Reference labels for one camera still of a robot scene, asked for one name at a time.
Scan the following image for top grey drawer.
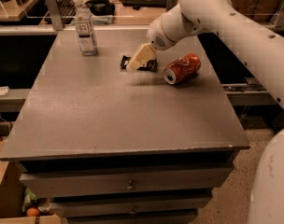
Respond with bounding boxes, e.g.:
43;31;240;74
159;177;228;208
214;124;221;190
21;163;234;198

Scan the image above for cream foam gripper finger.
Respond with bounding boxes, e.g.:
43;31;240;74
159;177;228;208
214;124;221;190
126;43;157;72

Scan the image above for black rxbar chocolate wrapper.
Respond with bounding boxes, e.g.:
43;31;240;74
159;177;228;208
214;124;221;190
120;55;157;72

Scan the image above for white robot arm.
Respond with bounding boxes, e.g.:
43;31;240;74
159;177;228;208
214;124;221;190
126;0;284;224

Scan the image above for green snack bag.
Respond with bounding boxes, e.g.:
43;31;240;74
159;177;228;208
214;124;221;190
21;189;36;212

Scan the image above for grey drawer cabinet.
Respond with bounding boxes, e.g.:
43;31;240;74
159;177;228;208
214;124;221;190
0;27;251;224

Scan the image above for grey metal bracket left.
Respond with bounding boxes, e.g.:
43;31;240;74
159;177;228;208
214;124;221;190
45;0;64;31

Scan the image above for crushed red coke can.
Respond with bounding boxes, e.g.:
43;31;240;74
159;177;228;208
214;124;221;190
163;53;201;85

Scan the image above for orange fruit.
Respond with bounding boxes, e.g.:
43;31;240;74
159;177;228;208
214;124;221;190
26;206;41;217

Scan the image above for white power strip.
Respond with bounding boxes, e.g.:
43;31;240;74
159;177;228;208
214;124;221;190
0;86;9;96

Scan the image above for black keyboard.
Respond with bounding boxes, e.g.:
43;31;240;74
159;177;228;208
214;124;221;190
57;0;76;24

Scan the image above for clear plastic tea bottle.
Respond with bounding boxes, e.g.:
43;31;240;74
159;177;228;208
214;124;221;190
73;0;98;56

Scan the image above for middle grey drawer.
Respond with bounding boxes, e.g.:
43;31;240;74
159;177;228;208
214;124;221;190
50;190;212;217

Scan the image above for cardboard box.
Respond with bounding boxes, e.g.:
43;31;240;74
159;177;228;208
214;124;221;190
0;141;61;224

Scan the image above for grey drawer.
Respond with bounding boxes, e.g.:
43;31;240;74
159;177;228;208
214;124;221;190
21;163;234;198
67;209;198;224
50;190;212;217

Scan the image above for black headphones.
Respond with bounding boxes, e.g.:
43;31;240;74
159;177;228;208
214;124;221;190
85;0;115;16

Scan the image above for bottom grey drawer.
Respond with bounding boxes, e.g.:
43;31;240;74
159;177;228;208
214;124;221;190
67;209;198;224

